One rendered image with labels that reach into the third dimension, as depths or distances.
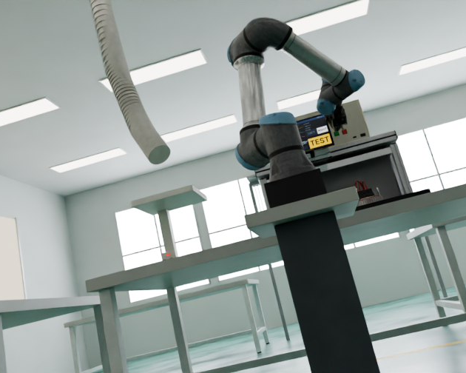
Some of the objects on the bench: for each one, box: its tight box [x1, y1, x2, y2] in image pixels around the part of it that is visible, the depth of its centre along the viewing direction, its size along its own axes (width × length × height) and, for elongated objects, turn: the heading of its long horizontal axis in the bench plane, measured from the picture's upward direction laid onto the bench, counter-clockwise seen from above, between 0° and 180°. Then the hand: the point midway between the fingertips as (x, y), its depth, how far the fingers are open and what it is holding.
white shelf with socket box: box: [131, 184, 208, 261], centre depth 280 cm, size 35×37×46 cm
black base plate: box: [355, 188, 431, 212], centre depth 209 cm, size 47×64×2 cm
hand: (336, 127), depth 222 cm, fingers closed
